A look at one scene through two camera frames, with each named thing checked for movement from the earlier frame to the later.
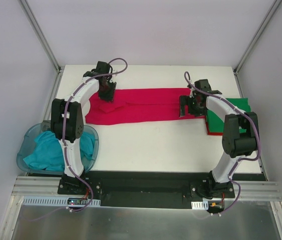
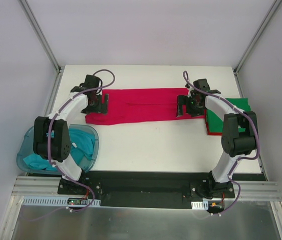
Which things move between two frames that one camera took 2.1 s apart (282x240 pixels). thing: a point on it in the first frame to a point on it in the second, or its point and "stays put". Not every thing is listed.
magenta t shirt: [136, 105] stays put
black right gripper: [187, 105] stays put
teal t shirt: [48, 154] stays put
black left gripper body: [107, 90] to [100, 105]
